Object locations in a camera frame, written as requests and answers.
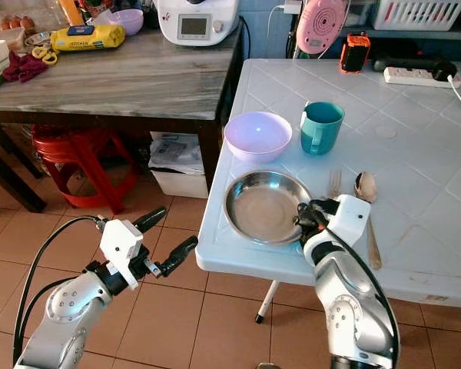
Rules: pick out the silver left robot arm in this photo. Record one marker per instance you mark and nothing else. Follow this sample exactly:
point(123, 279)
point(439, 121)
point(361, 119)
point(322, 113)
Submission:
point(65, 307)

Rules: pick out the orange and black device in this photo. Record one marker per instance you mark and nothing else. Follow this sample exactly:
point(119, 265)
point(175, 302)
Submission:
point(355, 52)

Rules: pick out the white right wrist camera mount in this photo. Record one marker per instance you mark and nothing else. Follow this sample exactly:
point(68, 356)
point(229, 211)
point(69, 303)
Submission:
point(349, 219)

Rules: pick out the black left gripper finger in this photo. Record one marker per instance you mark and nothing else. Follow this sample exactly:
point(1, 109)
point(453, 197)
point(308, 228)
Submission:
point(151, 220)
point(180, 257)

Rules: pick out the white plastic basket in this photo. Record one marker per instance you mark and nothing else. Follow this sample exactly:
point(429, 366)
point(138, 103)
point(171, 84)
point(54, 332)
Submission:
point(419, 14)

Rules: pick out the round steel plate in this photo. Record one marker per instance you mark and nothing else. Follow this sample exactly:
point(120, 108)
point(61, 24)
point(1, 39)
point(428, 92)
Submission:
point(265, 206)

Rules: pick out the yellow kitchen wrap box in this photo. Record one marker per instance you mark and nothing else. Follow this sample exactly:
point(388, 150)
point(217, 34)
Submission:
point(88, 37)

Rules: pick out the large purple bowl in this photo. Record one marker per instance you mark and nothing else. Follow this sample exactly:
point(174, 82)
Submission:
point(257, 137)

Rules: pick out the pink round appliance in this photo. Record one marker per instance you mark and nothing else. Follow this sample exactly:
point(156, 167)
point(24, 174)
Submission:
point(320, 25)

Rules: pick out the white kitchen machine with display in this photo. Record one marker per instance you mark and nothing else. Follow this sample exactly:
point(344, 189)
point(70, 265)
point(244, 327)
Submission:
point(196, 21)

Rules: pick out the white bin with papers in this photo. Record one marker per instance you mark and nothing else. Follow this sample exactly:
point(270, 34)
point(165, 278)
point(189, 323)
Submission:
point(179, 169)

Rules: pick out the maroon cloth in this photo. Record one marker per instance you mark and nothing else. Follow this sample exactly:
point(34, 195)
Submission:
point(24, 68)

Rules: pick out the steel fork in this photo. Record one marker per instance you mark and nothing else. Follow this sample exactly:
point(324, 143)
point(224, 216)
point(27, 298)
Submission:
point(334, 183)

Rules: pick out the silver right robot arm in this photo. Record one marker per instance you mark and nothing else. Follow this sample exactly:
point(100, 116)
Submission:
point(346, 315)

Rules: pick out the small purple bowl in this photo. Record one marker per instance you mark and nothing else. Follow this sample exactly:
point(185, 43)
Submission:
point(129, 21)

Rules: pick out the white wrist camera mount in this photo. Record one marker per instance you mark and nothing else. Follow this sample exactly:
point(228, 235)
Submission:
point(119, 246)
point(349, 219)

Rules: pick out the teal mug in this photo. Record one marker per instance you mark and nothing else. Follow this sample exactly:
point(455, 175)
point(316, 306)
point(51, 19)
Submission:
point(321, 127)

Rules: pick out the black power plug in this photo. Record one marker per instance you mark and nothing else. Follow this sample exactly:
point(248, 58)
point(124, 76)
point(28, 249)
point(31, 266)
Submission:
point(444, 69)

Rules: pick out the white plastic folding table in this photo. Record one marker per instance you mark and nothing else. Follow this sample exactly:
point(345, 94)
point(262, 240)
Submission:
point(430, 215)

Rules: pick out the red plastic stool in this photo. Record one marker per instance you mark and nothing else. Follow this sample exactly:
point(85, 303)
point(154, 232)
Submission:
point(81, 157)

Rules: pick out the white wall adapter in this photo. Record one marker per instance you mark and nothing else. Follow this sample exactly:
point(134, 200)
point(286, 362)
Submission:
point(292, 6)

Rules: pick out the white power strip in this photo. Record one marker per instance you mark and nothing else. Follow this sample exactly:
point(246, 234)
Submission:
point(411, 76)

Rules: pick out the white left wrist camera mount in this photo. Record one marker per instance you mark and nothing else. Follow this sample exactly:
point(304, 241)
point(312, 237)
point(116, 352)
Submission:
point(119, 246)

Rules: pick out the steel spoon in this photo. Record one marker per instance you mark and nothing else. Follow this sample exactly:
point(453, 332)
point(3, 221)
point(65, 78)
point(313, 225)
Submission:
point(366, 187)

